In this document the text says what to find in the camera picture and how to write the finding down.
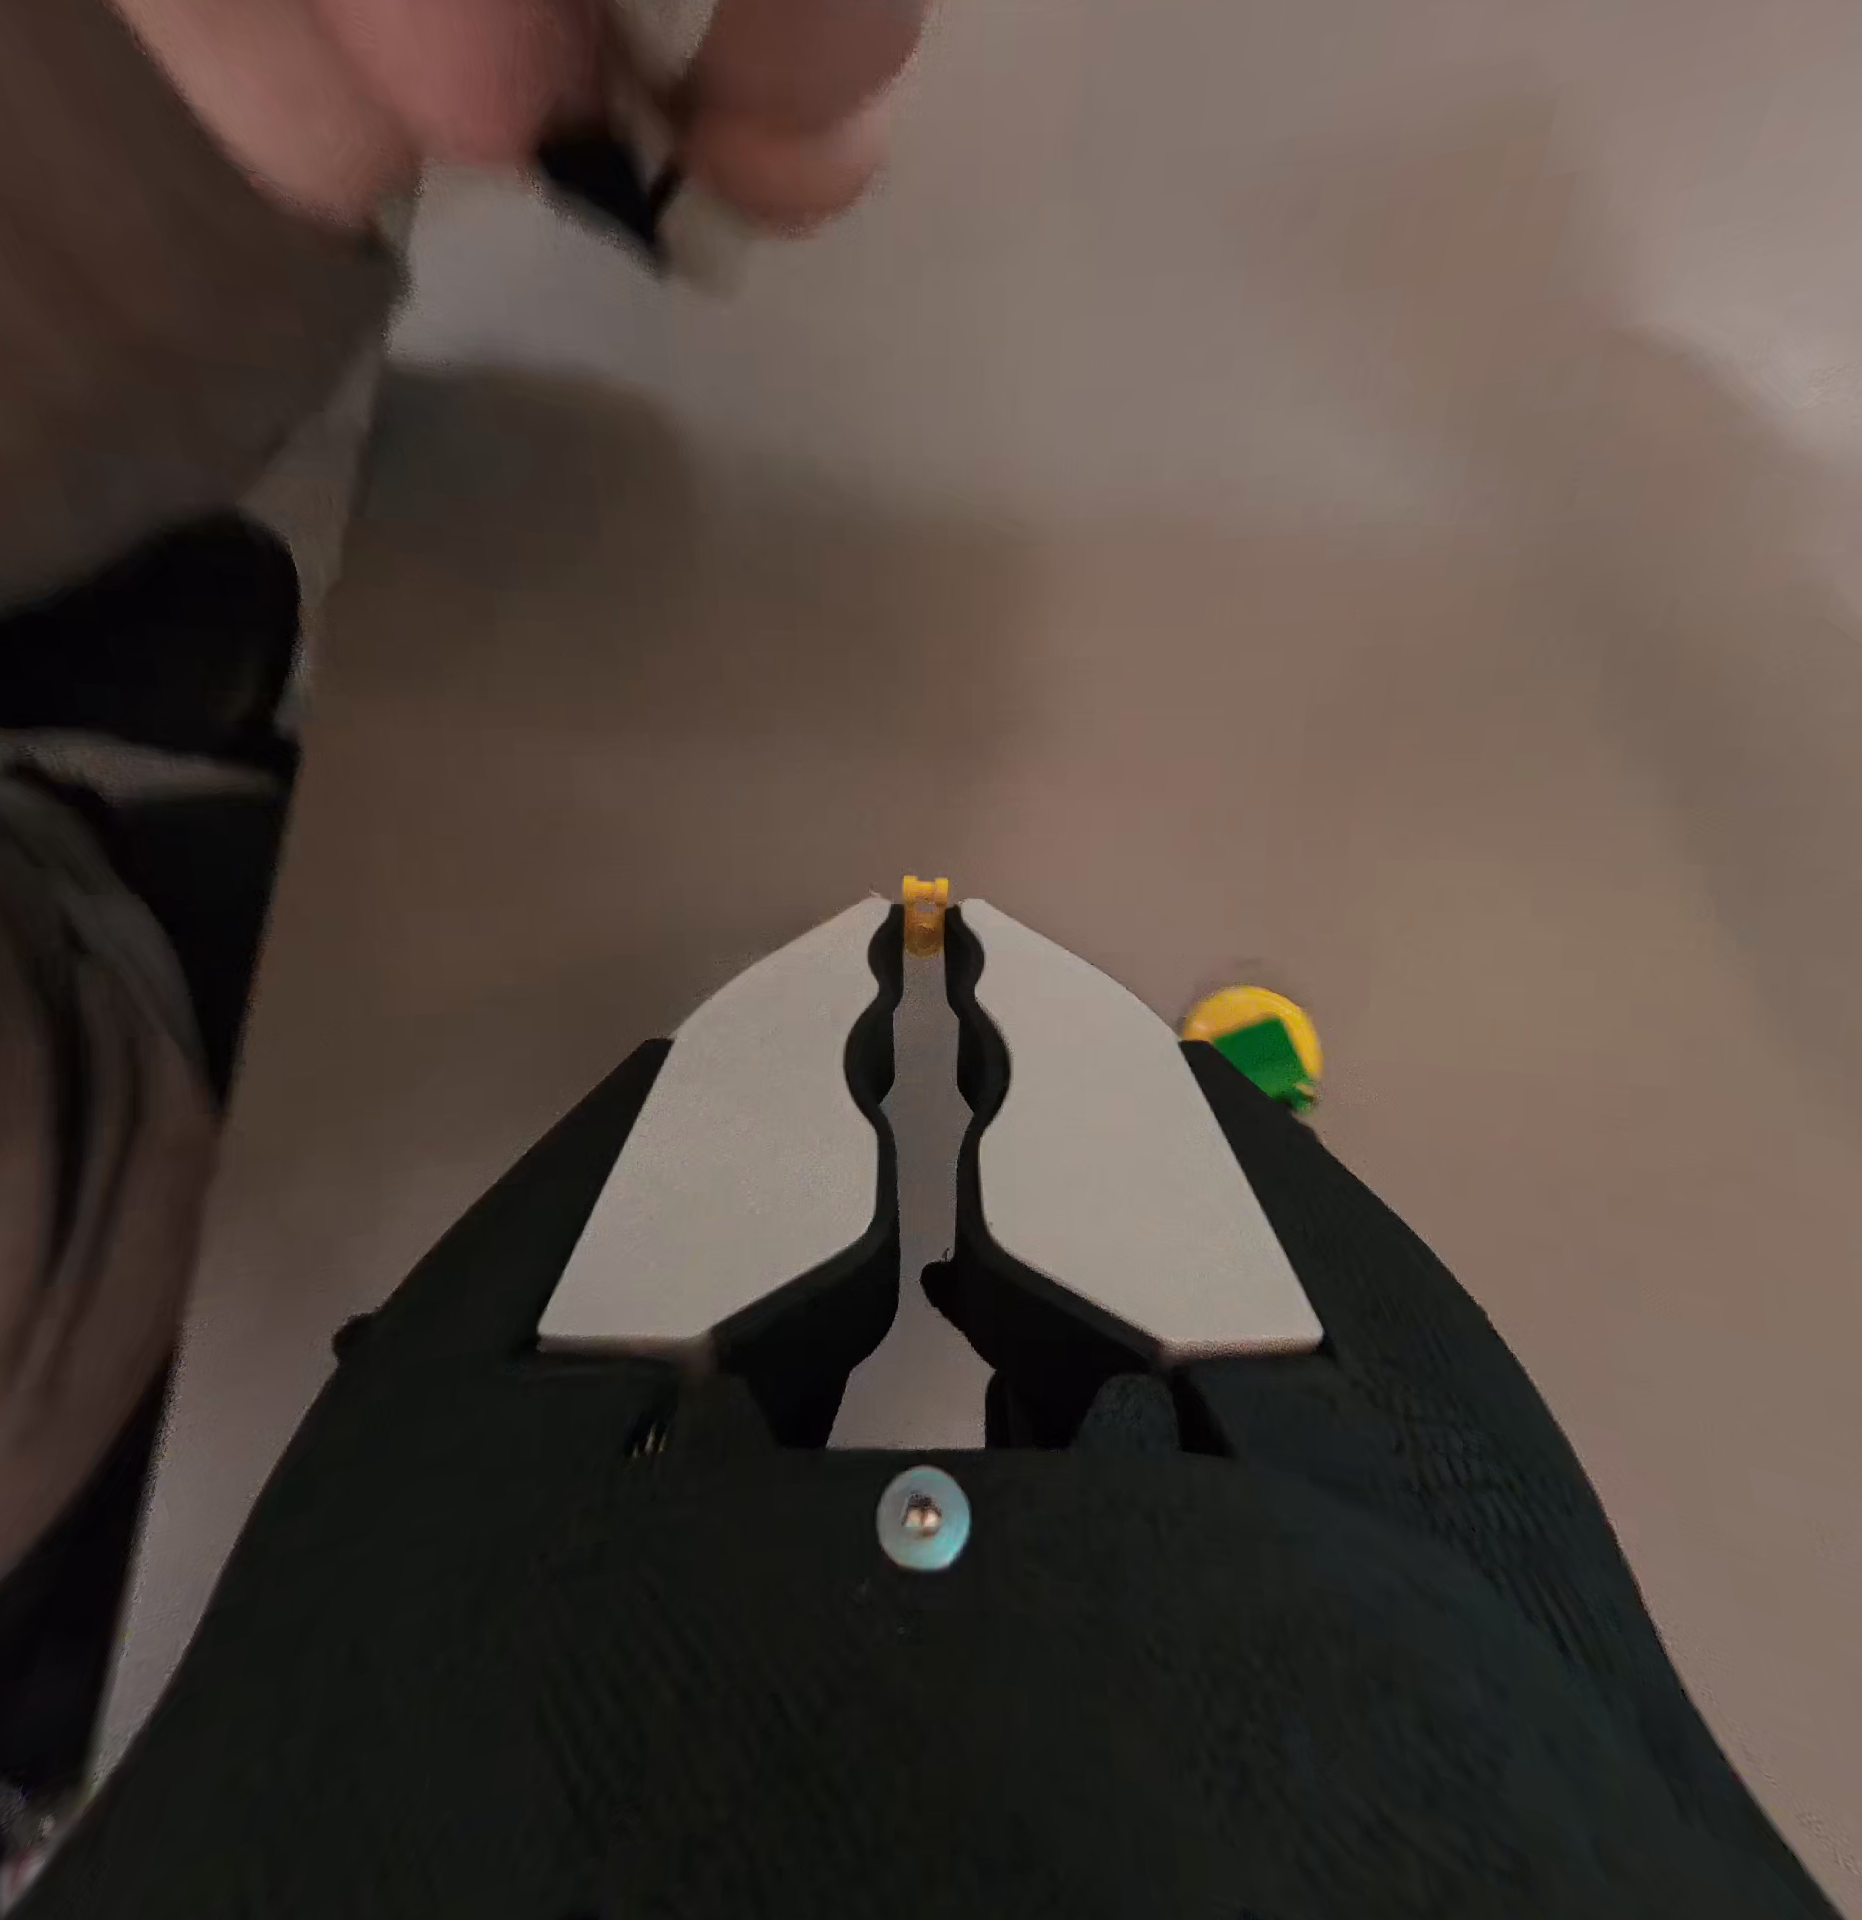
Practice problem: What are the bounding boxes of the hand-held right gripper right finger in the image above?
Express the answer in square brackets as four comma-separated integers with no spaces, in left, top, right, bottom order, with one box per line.
[923,895,1327,1442]

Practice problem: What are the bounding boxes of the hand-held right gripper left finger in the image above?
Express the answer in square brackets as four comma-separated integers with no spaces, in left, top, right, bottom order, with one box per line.
[533,895,907,1442]

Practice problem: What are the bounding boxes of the yellow dome green brick assembly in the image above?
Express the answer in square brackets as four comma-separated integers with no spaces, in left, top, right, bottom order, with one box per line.
[1177,984,1327,1121]

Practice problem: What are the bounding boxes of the person's left forearm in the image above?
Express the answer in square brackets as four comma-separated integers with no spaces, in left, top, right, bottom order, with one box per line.
[0,0,410,622]

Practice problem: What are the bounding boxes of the person's left hand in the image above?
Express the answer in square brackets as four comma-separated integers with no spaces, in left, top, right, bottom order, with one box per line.
[117,0,937,242]

